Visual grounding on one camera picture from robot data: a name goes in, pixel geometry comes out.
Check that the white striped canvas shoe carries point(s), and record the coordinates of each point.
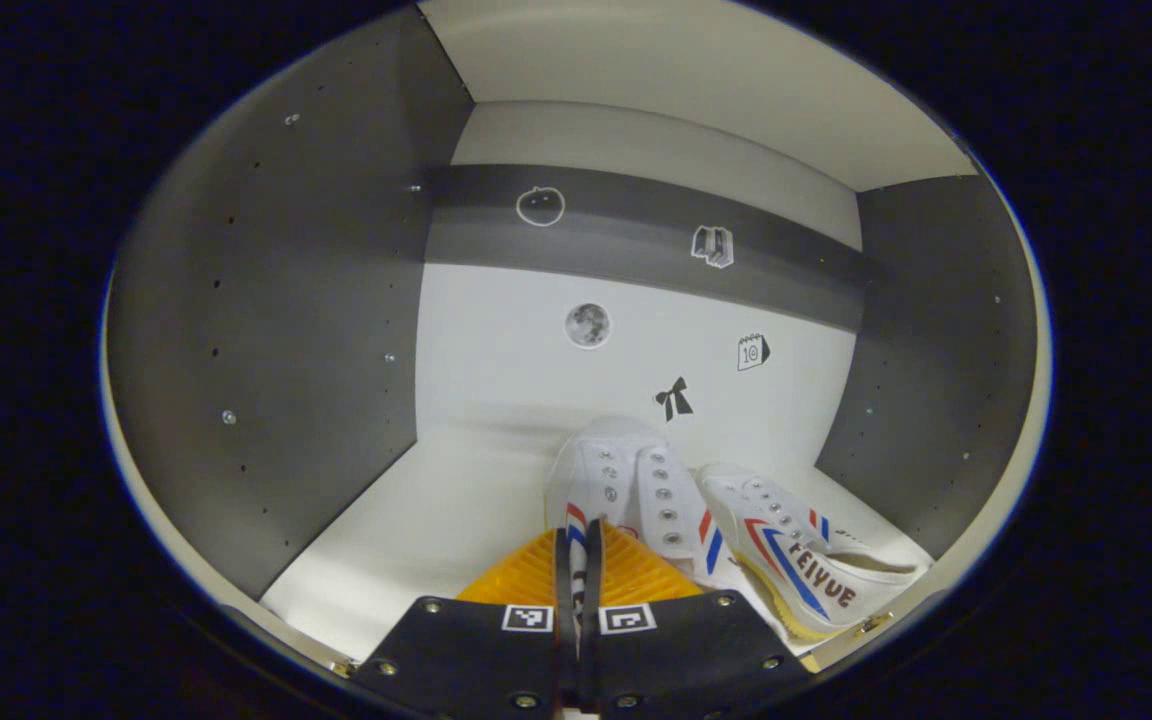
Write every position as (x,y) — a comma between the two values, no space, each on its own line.
(796,560)
(626,480)

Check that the grey white shoe cabinet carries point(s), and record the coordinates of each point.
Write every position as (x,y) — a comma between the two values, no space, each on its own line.
(316,300)

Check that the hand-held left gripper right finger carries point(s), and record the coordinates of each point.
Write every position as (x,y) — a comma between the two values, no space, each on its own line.
(686,655)

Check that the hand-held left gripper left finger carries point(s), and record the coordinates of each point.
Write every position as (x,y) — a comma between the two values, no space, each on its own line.
(476,660)

